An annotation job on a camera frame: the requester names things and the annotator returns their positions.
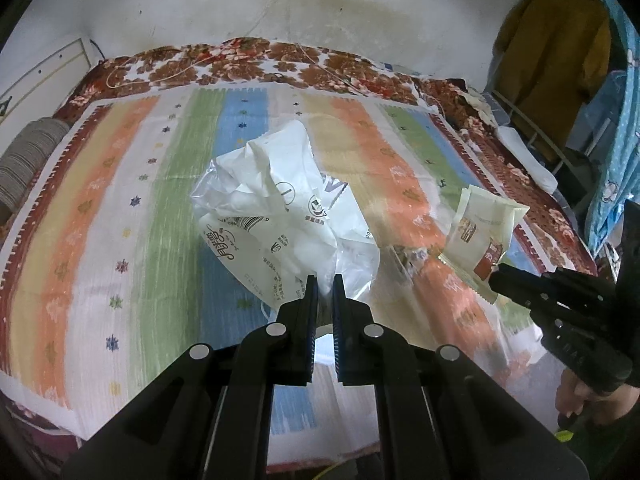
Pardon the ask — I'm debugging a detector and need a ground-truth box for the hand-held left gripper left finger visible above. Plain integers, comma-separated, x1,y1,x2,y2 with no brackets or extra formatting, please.
60,275,321,480

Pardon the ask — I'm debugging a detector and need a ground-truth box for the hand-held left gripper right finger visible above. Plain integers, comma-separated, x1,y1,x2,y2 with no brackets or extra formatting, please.
332,274,591,480

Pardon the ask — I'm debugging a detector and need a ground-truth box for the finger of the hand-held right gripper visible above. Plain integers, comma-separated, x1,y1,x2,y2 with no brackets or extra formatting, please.
489,280,553,317
491,262,568,292

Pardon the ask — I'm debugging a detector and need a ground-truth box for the cream snack packet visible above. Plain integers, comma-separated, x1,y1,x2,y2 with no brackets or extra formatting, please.
439,185,532,307

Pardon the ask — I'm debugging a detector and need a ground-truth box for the small silvery wrapper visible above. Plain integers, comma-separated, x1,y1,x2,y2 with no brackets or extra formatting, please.
384,242,442,287

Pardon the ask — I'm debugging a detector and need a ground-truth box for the white printed plastic bag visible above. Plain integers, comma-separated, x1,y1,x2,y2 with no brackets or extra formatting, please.
190,120,382,312

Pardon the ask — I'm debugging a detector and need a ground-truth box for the person's right hand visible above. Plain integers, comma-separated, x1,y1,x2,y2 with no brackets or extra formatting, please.
556,367,640,428

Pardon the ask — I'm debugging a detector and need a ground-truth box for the white rolled cloth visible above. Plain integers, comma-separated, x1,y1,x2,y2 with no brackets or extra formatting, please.
494,126,559,196

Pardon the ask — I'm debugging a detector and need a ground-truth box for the blue printed hanging cloth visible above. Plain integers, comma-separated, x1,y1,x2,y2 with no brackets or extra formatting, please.
584,0,640,257

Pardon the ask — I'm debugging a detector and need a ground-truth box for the cream crumpled cloth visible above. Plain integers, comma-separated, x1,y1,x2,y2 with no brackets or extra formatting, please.
459,89,497,122

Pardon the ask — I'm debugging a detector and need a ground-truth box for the striped colourful mat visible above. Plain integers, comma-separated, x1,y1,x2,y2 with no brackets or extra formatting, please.
0,85,547,429

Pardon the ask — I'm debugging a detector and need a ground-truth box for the brown hanging jacket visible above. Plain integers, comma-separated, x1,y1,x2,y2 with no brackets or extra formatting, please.
491,0,614,162

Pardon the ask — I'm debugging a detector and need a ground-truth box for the floral brown blanket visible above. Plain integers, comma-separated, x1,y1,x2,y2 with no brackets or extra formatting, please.
0,39,599,476

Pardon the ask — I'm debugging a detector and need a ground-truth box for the grey striped pillow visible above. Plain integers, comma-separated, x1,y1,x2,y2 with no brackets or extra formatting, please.
0,117,72,222

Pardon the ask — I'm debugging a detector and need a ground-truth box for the white headboard with metal trim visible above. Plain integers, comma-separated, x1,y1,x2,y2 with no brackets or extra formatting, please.
0,36,99,127

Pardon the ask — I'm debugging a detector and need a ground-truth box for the metal bed rail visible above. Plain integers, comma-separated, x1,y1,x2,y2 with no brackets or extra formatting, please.
481,86,602,182

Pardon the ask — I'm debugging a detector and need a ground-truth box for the thin white power cable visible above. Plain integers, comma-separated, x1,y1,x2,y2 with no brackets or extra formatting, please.
244,0,302,42

